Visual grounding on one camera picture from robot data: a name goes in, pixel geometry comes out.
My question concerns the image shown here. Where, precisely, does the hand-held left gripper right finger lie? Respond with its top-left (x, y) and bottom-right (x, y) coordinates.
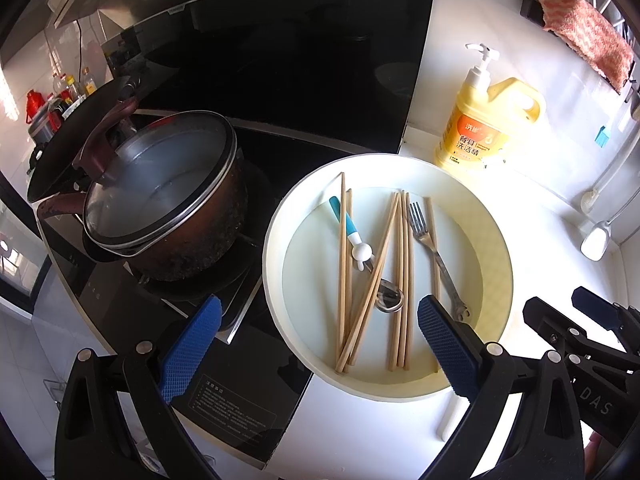
top-left (417, 295), bottom-right (586, 480)

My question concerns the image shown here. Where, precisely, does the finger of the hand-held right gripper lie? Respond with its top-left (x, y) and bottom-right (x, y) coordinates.
top-left (522, 296), bottom-right (581, 356)
top-left (571, 286), bottom-right (631, 331)

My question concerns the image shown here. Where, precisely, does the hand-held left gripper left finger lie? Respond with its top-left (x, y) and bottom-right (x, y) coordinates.
top-left (55, 294), bottom-right (223, 480)

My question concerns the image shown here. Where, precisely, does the bundle of wooden chopsticks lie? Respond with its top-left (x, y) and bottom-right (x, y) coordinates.
top-left (334, 171), bottom-right (442, 375)

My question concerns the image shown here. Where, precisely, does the white round basin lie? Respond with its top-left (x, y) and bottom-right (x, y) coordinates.
top-left (262, 154), bottom-right (515, 401)

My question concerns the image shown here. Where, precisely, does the steel fork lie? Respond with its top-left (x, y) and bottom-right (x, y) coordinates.
top-left (407, 202), bottom-right (472, 323)

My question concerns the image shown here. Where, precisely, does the teal-handled spoon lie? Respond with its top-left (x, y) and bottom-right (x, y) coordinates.
top-left (328, 196), bottom-right (405, 314)

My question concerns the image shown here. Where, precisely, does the steel spatula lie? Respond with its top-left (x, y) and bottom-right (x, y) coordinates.
top-left (580, 175), bottom-right (640, 262)

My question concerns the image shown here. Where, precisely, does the white cutting board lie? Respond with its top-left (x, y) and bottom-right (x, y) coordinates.
top-left (437, 394), bottom-right (473, 442)

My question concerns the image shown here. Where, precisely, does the black glass cooktop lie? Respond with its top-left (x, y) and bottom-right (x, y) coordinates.
top-left (37, 110), bottom-right (406, 471)

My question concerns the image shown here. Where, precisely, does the brown cooking pot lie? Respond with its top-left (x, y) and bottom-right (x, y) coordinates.
top-left (36, 110), bottom-right (249, 282)

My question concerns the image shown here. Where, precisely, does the white bottle brush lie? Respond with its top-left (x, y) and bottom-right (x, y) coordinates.
top-left (580, 125), bottom-right (640, 213)

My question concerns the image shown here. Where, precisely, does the glass pot lid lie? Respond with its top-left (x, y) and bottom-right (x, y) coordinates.
top-left (72, 97), bottom-right (238, 253)

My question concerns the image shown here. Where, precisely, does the yellow dish soap bottle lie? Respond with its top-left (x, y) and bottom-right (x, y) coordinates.
top-left (434, 43), bottom-right (546, 172)

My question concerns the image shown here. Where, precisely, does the black wok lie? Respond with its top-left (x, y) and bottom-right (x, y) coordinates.
top-left (26, 77), bottom-right (138, 204)

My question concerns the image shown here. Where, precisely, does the grey metal container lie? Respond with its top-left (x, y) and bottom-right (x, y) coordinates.
top-left (28, 110), bottom-right (63, 143)

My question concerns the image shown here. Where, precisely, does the hanging dish cloth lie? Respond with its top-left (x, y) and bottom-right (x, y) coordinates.
top-left (533, 0), bottom-right (635, 93)

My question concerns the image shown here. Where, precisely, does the red bag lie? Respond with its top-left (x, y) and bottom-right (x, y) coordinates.
top-left (26, 89), bottom-right (48, 123)

